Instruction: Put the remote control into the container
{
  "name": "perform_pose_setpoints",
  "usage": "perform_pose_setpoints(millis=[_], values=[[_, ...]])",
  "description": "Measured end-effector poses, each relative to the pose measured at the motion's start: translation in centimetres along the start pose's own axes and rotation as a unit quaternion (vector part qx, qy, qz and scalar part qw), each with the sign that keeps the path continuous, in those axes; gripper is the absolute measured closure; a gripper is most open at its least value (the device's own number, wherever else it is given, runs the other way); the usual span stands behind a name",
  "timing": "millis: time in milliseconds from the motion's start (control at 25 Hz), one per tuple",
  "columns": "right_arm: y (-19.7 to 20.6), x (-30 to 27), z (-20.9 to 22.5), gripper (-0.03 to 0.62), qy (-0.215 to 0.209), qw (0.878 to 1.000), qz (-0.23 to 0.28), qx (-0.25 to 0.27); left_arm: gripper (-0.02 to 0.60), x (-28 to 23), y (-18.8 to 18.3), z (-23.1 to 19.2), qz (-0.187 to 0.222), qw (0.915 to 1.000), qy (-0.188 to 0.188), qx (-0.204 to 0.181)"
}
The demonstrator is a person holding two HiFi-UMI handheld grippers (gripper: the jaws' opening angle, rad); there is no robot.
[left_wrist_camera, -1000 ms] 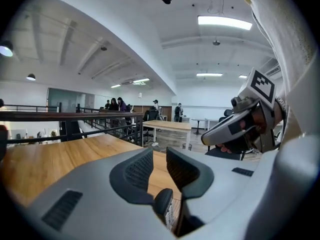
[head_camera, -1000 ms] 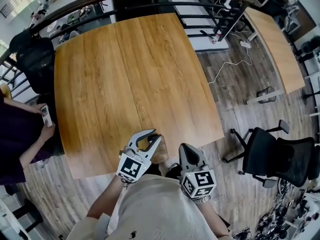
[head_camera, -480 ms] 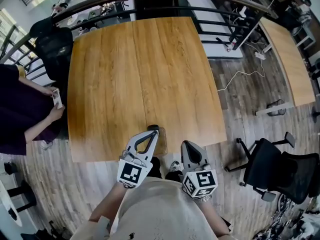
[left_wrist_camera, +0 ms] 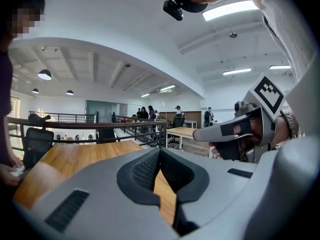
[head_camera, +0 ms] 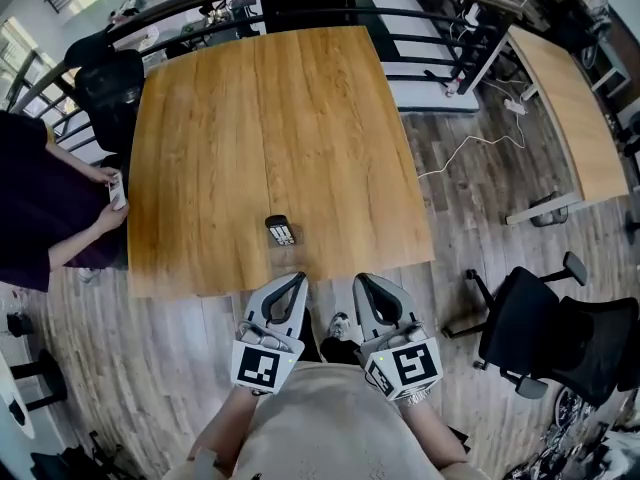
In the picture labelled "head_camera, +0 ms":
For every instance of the person's right forearm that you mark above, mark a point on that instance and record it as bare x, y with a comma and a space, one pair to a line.
432, 428

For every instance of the white power strip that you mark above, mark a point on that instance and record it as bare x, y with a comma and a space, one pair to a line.
515, 106

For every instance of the person's black trouser leg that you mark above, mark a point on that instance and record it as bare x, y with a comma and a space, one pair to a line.
337, 350

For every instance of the white phone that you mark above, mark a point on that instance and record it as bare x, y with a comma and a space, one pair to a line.
117, 193

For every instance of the wooden desk white frame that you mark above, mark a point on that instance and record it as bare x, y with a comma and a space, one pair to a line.
570, 113

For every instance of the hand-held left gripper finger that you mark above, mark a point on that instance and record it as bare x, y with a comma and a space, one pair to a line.
299, 313
254, 305

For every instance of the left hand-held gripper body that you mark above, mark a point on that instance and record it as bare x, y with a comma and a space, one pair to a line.
260, 360

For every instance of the white round table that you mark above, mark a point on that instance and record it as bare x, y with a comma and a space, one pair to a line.
15, 398

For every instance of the bicycle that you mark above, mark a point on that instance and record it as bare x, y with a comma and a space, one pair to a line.
575, 438

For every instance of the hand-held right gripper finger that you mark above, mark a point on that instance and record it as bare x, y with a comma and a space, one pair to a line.
360, 313
406, 308

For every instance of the person's grey shoe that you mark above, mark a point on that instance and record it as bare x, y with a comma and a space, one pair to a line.
340, 326

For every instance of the black office chair grey armrests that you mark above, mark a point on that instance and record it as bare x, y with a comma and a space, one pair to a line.
545, 328

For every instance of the person's left forearm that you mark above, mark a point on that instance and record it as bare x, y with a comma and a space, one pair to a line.
230, 423

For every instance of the black mesh office chair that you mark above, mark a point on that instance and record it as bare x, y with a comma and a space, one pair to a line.
107, 93

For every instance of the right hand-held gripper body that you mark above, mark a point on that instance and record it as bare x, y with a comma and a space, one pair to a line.
407, 363

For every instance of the person's beige shirt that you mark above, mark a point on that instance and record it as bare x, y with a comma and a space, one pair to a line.
325, 418

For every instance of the black remote control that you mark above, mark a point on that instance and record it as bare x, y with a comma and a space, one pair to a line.
279, 229

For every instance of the black stool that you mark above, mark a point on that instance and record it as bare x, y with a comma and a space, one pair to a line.
40, 380

